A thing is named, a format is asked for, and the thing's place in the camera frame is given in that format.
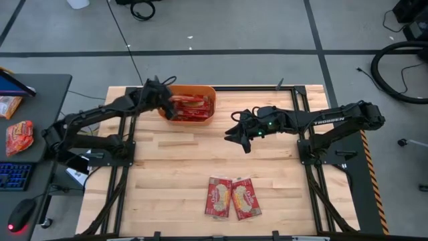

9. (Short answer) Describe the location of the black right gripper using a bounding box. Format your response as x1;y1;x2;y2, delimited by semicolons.
223;106;290;155

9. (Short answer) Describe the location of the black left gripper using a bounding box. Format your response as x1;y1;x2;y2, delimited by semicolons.
140;78;180;121

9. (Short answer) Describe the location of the orange plastic basket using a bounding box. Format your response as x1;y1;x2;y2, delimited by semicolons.
156;84;217;127

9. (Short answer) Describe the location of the white booklet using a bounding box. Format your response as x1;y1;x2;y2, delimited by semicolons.
65;167;88;187

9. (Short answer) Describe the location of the dark grey desk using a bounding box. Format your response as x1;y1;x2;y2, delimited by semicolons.
0;73;73;241

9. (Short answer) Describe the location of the black platform with hazard stripe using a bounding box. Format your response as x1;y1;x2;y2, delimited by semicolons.
334;129;391;236

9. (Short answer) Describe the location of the white container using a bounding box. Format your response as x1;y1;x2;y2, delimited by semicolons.
66;0;91;10

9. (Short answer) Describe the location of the orange-red snack bag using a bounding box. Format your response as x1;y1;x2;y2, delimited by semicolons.
5;120;35;158

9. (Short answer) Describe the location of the grey leg with caster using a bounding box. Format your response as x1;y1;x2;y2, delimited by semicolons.
397;138;428;149

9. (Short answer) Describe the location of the laptop with blue screen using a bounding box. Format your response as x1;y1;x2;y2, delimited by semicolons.
0;68;37;98

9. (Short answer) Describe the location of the clear orange snack packet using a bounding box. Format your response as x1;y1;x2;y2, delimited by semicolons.
0;96;23;121

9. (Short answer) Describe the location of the backlit black keyboard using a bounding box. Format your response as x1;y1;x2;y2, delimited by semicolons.
0;162;33;192

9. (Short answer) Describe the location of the black computer mouse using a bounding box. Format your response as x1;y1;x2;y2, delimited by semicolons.
7;198;37;234

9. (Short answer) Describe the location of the black equipment case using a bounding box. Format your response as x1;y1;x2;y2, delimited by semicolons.
391;0;428;43

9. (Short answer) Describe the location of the black metal table frame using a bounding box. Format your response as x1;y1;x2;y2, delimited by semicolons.
80;85;358;241

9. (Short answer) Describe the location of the long black floor cable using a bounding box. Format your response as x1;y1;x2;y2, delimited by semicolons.
106;0;144;86

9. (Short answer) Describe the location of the thin black floor cable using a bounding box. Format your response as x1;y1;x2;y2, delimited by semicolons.
68;90;106;101

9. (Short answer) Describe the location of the coiled black cable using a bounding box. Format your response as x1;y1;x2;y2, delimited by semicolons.
129;0;156;22

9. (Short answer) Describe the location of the thin black cable with plug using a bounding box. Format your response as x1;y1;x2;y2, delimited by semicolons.
356;66;384;91

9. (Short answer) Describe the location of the thick black hose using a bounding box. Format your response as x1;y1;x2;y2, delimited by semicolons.
370;40;428;105

